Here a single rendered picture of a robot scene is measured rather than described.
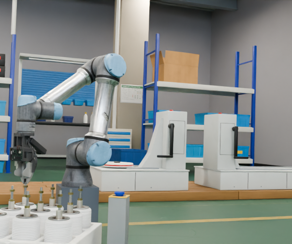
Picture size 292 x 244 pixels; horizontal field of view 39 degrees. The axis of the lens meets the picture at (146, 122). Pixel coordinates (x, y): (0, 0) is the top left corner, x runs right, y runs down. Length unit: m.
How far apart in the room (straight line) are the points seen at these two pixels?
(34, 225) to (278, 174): 3.16
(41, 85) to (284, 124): 4.64
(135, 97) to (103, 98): 6.03
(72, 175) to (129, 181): 1.65
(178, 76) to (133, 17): 1.96
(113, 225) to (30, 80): 5.99
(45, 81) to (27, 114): 5.74
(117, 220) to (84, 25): 8.87
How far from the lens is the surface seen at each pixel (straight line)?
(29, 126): 1.75
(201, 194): 3.80
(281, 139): 8.54
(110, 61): 1.94
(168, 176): 3.73
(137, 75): 8.03
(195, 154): 6.79
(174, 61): 6.76
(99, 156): 1.89
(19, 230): 1.52
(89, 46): 10.20
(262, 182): 4.22
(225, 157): 4.05
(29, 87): 7.45
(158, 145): 3.86
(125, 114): 7.89
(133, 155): 6.03
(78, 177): 2.00
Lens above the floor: 0.54
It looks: 2 degrees up
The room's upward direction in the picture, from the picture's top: 2 degrees clockwise
